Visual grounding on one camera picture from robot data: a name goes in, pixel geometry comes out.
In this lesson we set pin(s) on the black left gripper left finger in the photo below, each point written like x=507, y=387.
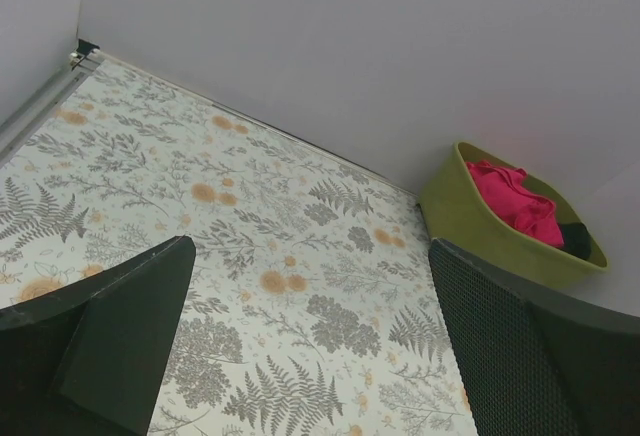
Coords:
x=89, y=358

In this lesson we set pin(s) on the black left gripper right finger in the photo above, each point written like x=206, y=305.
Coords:
x=535, y=361

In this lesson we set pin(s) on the magenta t shirt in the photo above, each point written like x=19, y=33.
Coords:
x=503, y=191

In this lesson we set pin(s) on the black t shirt in basket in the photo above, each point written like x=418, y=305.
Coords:
x=576, y=240

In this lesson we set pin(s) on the green plastic laundry basket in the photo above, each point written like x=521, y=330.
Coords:
x=454, y=210

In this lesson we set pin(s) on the floral patterned table mat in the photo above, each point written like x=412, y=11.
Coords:
x=311, y=309

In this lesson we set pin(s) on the aluminium table frame rail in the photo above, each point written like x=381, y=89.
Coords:
x=24, y=122

